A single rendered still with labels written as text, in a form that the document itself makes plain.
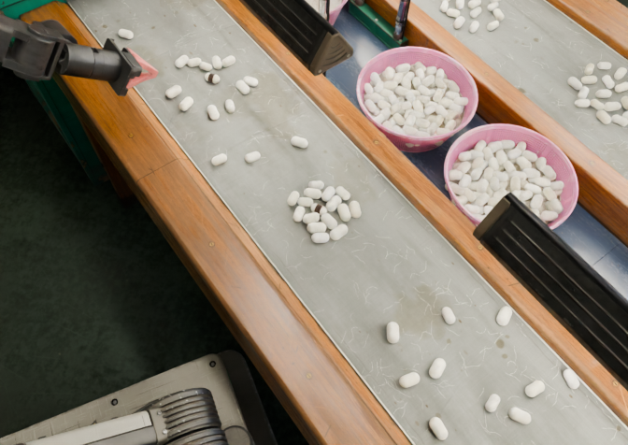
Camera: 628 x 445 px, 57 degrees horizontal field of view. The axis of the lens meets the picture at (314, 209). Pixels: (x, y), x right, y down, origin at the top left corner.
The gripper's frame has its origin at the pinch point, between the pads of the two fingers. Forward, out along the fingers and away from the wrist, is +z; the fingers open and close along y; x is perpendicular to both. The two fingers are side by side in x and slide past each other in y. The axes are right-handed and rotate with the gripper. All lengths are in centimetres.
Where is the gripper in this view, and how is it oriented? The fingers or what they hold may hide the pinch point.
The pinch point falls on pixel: (153, 73)
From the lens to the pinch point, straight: 124.1
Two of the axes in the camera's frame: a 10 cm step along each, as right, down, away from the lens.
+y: -5.9, -6.9, 4.2
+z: 6.1, -0.5, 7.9
